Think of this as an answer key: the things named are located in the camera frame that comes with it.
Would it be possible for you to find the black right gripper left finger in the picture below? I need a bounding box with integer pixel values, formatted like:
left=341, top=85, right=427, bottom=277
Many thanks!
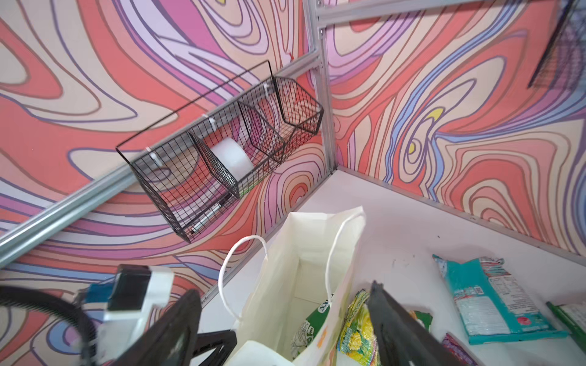
left=112, top=290, right=237, bottom=366

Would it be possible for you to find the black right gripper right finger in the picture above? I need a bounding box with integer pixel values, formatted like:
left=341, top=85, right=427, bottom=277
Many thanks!
left=366, top=282, right=460, bottom=366

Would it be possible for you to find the purple Fox's candy packet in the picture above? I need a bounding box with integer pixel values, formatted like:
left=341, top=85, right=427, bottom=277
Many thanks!
left=442, top=333, right=479, bottom=366

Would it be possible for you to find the yellow green candy packet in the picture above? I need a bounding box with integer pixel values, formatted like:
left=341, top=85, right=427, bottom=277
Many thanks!
left=337, top=289, right=382, bottom=365

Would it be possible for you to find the white paper gift bag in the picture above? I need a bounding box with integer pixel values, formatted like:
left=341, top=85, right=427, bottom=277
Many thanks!
left=218, top=207, right=366, bottom=365

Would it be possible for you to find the teal snack packet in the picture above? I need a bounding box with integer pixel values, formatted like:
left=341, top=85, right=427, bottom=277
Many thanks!
left=433, top=255, right=569, bottom=346

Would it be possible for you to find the marker pen in basket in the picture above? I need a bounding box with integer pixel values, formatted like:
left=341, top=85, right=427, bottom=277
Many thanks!
left=186, top=193, right=234, bottom=235

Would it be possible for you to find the dark green snack packet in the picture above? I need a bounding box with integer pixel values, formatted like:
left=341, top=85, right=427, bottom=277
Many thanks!
left=546, top=301, right=586, bottom=352

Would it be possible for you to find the white tape roll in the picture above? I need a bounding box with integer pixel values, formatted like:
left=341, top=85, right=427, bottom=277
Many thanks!
left=212, top=138, right=254, bottom=182

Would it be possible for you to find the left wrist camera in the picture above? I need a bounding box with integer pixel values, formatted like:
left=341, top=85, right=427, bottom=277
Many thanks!
left=79, top=264, right=175, bottom=365

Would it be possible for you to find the black wire basket left wall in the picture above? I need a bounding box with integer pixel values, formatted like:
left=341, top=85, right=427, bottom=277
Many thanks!
left=116, top=69, right=324, bottom=242

